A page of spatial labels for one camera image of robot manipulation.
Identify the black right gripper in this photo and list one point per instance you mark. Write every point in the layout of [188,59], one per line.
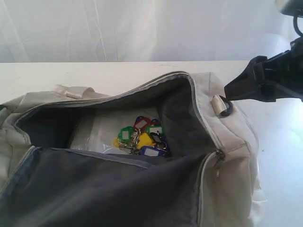
[282,77]

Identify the beige duffel bag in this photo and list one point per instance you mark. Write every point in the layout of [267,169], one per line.
[211,178]

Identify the colourful key tag bunch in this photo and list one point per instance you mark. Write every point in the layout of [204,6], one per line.
[145,137]

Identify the clear plastic sheet in bag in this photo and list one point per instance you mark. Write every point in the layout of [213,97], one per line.
[97,131]

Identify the white backdrop curtain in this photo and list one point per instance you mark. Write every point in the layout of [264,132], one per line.
[141,30]

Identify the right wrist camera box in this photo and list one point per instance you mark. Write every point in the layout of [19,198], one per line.
[289,7]

